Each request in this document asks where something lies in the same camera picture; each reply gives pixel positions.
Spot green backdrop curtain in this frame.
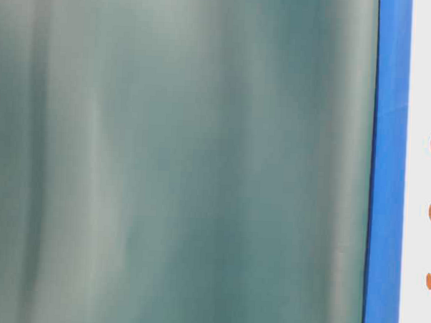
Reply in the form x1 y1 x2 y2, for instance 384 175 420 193
0 0 379 323

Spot blue mat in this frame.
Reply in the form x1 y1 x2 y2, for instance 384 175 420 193
363 0 412 323

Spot white paper sheet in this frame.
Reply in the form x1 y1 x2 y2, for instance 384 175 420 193
399 0 431 323

